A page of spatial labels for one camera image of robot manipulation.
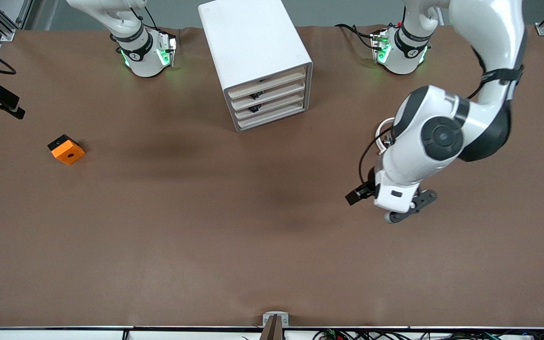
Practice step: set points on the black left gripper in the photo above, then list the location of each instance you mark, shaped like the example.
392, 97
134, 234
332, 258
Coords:
369, 186

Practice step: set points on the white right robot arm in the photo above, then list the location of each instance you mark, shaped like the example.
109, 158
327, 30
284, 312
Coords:
147, 63

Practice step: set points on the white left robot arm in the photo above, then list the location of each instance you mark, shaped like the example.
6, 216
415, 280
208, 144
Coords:
489, 28

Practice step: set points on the orange and black button box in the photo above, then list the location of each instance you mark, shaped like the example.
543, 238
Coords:
66, 150

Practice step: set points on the white curved plastic piece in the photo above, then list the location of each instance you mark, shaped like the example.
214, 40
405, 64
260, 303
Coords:
381, 125

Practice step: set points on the brown table mat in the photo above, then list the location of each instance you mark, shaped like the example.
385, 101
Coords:
272, 259

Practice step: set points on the brown bar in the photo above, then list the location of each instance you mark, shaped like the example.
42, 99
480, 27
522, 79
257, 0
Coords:
274, 330

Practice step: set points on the grey metal bracket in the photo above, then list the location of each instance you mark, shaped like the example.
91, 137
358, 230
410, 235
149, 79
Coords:
267, 321

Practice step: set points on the white table edge rail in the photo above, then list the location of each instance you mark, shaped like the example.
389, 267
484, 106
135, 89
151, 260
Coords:
40, 336

